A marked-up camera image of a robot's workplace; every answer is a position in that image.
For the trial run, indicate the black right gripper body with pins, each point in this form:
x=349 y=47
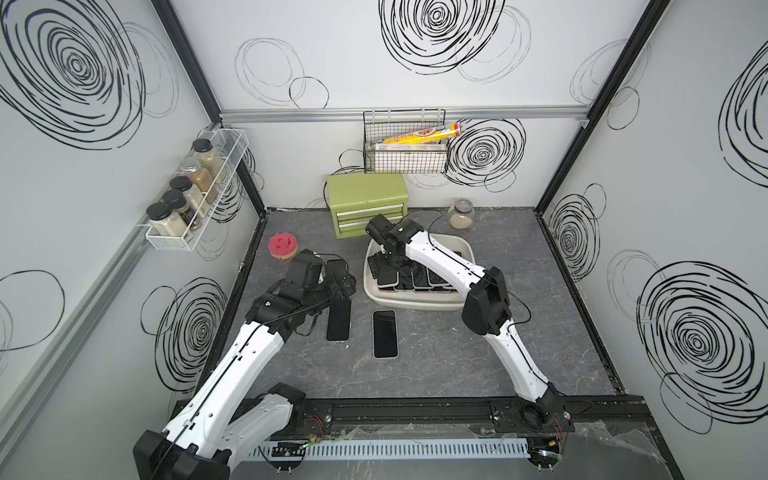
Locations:
x=383 y=263

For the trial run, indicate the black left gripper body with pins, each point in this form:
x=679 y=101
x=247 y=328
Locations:
x=325 y=291

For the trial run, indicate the white plastic storage box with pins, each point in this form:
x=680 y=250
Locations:
x=426 y=300

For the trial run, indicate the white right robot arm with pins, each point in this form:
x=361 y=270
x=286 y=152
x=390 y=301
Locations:
x=486 y=311

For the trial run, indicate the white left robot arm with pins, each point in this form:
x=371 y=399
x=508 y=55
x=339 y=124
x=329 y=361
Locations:
x=207 y=439

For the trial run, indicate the phone in pink case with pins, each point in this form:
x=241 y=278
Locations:
x=387 y=280

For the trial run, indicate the phone in mint case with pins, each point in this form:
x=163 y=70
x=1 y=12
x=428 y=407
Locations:
x=405 y=282

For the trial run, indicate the phone in purple case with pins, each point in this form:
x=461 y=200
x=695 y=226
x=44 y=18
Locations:
x=421 y=279

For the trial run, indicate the white box in basket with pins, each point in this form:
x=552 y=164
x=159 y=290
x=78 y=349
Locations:
x=409 y=148

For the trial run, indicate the pink smiley sponge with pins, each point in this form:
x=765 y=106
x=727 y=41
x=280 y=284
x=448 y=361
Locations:
x=283 y=245

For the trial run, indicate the green metal drawer toolbox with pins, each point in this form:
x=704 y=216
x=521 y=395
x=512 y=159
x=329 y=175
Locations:
x=356 y=198

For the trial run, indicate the glass jar with powder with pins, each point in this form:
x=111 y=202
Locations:
x=461 y=214

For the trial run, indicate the spice jar white contents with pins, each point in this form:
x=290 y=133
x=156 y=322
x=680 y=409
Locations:
x=192 y=193

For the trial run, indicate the spice jar black lid rear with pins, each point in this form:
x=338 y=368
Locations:
x=209 y=157

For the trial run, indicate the spice jar black lid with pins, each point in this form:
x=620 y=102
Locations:
x=209 y=157
x=165 y=220

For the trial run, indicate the spice jar dark contents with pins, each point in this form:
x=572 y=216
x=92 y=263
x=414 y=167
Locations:
x=178 y=202

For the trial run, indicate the spice jar black lid front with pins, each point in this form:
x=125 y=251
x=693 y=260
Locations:
x=165 y=220

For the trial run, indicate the spice jar brown contents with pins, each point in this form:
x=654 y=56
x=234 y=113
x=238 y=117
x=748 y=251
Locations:
x=201 y=177

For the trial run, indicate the black wire wall basket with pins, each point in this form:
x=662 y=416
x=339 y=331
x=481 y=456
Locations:
x=382 y=125

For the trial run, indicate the clear wall spice shelf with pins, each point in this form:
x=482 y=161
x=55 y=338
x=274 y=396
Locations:
x=212 y=236

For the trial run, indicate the grey slotted cable duct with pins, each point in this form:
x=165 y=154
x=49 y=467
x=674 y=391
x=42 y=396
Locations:
x=405 y=449

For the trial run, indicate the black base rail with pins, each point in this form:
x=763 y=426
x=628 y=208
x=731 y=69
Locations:
x=499 y=414

